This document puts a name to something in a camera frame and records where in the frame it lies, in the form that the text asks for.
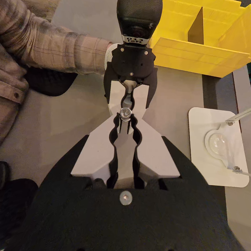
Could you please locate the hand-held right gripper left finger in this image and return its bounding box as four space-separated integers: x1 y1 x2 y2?
71 113 120 189

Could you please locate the person's left forearm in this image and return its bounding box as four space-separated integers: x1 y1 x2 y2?
0 0 114 76

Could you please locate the person's left hand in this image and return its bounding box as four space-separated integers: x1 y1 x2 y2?
104 43 121 70

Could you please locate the person's plaid shirt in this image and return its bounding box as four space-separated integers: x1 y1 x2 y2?
0 44 30 146

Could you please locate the steel bolt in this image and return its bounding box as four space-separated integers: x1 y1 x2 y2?
121 109 131 123

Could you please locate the clear round stand mount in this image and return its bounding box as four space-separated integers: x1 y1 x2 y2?
204 122 248 174

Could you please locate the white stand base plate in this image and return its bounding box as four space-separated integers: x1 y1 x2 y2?
188 107 249 188

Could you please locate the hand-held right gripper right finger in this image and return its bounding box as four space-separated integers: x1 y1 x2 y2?
130 114 180 189

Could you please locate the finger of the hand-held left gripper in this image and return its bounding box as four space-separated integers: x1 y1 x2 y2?
130 84 149 120
108 80 128 118

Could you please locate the yellow plastic storage bin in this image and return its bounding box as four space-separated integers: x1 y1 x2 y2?
152 0 251 78

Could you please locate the steel hex nut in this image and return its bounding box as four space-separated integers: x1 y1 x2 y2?
120 107 131 119

